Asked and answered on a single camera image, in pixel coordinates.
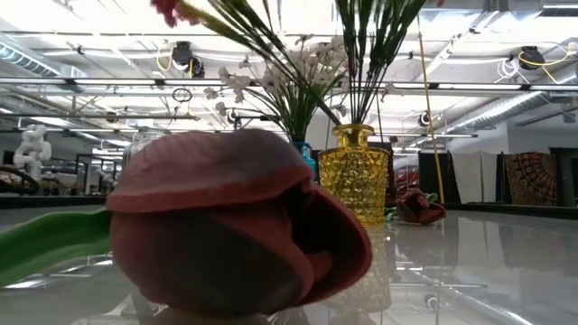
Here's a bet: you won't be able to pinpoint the white artificial flower bunch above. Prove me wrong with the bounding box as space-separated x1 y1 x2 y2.
202 53 317 144
266 35 403 144

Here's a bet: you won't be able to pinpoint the dark pink artificial tulip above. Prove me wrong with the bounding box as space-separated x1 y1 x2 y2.
383 188 448 227
0 128 374 320

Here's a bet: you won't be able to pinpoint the green stems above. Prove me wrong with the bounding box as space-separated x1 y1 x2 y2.
356 0 428 125

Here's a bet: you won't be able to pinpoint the blue glass vase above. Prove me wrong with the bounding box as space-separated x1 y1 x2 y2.
291 141 318 180

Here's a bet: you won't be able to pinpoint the yellow glass vase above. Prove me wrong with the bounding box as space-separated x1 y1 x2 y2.
318 124 391 227

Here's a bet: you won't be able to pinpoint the clear glass vase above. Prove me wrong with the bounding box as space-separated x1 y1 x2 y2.
120 128 171 169

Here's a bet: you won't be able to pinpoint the white curtain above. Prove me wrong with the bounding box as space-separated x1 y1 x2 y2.
451 151 498 204

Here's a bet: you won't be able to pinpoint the white robot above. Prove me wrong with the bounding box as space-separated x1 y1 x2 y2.
12 124 53 182

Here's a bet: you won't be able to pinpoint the yellow hanging cable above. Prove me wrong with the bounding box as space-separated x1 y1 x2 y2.
415 15 447 205

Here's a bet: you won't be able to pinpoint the black ceiling cable reel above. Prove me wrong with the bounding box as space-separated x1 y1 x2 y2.
517 43 574 72
170 40 207 80

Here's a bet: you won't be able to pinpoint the silver ventilation duct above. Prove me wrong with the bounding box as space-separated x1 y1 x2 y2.
469 88 578 135
0 42 62 78

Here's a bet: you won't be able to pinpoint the patterned wall tapestry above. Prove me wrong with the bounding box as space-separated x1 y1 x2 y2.
504 152 559 207

